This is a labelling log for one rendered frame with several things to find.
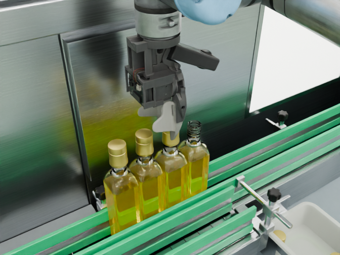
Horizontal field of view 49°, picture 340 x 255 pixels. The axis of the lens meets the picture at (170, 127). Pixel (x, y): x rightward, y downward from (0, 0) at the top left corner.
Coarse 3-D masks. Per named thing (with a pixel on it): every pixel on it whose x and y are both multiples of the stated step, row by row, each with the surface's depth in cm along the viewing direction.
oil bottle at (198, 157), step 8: (184, 144) 80; (200, 144) 80; (184, 152) 80; (192, 152) 79; (200, 152) 79; (208, 152) 81; (192, 160) 79; (200, 160) 80; (208, 160) 82; (192, 168) 80; (200, 168) 82; (192, 176) 82; (200, 176) 83; (192, 184) 83; (200, 184) 85; (192, 192) 85
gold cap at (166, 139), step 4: (164, 132) 73; (168, 132) 73; (164, 136) 74; (168, 136) 73; (164, 140) 75; (168, 140) 74; (172, 140) 74; (176, 140) 74; (164, 144) 75; (168, 144) 74; (172, 144) 74; (176, 144) 75
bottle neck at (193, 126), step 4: (192, 120) 78; (196, 120) 78; (188, 124) 77; (192, 124) 79; (196, 124) 79; (200, 124) 77; (188, 128) 77; (192, 128) 76; (196, 128) 76; (200, 128) 77; (188, 132) 78; (192, 132) 77; (196, 132) 77; (200, 132) 78; (188, 136) 78; (192, 136) 78; (196, 136) 78; (200, 136) 79; (188, 140) 79; (192, 140) 78; (196, 140) 78; (188, 144) 80; (192, 144) 79; (196, 144) 79
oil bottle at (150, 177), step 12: (132, 168) 76; (144, 168) 74; (156, 168) 75; (144, 180) 74; (156, 180) 76; (144, 192) 76; (156, 192) 78; (144, 204) 78; (156, 204) 80; (144, 216) 80
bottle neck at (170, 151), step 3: (165, 147) 76; (168, 147) 75; (171, 147) 75; (174, 147) 76; (177, 147) 77; (165, 150) 76; (168, 150) 76; (171, 150) 76; (174, 150) 76; (177, 150) 77; (165, 153) 77; (168, 153) 76; (171, 153) 76; (174, 153) 77
